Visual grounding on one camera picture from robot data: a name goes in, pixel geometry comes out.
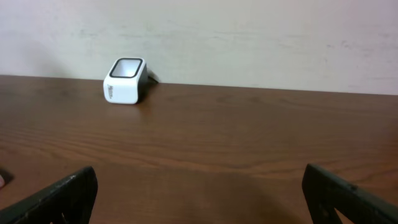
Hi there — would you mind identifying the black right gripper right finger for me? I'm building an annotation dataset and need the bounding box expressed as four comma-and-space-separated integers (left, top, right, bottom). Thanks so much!
302, 164, 397, 224

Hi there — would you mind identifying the white barcode scanner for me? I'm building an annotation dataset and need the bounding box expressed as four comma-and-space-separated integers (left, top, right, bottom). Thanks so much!
103, 57, 148, 105

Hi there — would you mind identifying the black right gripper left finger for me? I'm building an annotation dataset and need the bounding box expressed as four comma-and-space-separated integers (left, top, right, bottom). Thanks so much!
1, 166, 98, 224

